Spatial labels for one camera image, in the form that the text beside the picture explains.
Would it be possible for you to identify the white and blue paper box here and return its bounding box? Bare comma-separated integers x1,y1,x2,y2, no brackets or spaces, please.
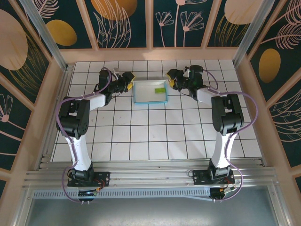
133,79,169,105

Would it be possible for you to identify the panel with pink flowers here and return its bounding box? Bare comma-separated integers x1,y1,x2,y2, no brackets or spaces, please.
152,0,209,48

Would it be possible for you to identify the panel with orange disc, leaves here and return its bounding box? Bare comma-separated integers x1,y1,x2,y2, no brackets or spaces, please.
84,0,151,49

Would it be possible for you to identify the panel with small yellow oval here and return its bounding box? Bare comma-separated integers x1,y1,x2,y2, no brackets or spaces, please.
25,0,98,50

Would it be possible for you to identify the panel with oval and feather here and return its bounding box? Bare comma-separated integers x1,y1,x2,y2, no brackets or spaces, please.
246,0,301,102

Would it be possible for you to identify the panel with fern leaves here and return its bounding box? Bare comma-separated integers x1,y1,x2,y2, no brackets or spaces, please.
268,87,301,168

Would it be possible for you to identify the black right controller board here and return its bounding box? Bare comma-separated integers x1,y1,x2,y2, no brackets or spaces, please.
210,187,236,201

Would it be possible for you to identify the black controller board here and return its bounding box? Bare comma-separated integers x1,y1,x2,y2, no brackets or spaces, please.
210,187,236,201
77,188,99,201

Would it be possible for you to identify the panel with single flower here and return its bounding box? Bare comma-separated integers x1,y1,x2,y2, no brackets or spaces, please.
0,82,33,170

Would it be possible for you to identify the black left controller board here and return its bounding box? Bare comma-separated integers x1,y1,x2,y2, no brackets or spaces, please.
77,188,99,201

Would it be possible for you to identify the panel with large pale disc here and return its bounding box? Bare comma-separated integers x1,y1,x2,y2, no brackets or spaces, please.
0,0,52,111

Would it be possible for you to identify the aluminium side rail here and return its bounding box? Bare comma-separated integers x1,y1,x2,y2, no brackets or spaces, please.
35,65,75,170

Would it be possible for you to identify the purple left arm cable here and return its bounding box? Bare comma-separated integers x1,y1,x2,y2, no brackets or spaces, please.
57,67,119,204

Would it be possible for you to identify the aluminium corner post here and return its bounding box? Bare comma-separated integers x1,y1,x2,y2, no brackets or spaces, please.
18,0,69,71
232,0,276,68

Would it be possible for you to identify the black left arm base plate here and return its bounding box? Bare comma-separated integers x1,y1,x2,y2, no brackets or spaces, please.
67,171,111,188

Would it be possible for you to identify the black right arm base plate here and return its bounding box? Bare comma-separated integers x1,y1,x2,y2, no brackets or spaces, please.
192,169,235,186

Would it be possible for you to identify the aluminium mounting rail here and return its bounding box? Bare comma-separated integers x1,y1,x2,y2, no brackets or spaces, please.
22,157,279,189

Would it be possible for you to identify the grey slotted cable duct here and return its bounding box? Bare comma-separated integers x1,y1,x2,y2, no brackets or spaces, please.
32,189,214,202

